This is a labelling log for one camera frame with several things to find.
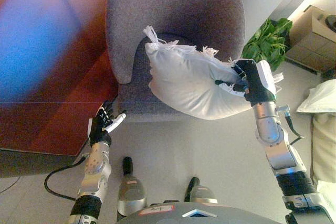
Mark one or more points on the silver robot leg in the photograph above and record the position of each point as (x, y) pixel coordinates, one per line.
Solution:
(131, 190)
(203, 193)

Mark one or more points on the silver right robot leg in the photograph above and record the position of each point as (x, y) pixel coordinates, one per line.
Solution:
(203, 193)

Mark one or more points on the silver left robot leg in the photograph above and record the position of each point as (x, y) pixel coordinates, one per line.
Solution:
(131, 190)

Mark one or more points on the large white bed pillow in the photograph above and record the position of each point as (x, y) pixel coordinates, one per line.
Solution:
(320, 98)

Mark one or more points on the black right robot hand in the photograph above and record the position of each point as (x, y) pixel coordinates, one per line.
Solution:
(258, 79)

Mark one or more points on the black table lamp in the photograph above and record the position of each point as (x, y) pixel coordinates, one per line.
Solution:
(331, 22)

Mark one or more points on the reddish brown wooden cabinet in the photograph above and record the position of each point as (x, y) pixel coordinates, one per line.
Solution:
(52, 77)

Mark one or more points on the grey fabric armchair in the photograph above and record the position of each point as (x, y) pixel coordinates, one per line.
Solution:
(178, 3)

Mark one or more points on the grey robot torso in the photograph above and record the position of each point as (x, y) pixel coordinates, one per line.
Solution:
(197, 214)

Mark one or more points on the white tasselled throw pillow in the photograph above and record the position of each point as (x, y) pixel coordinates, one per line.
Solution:
(183, 82)

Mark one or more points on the cream bed duvet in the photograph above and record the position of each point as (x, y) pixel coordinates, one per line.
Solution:
(325, 150)

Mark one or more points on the beige wooden nightstand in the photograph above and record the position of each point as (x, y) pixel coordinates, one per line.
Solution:
(309, 40)

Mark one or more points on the green leafy potted plant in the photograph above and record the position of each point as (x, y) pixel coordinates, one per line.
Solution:
(267, 41)

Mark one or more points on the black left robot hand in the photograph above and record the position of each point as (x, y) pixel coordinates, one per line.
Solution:
(101, 129)

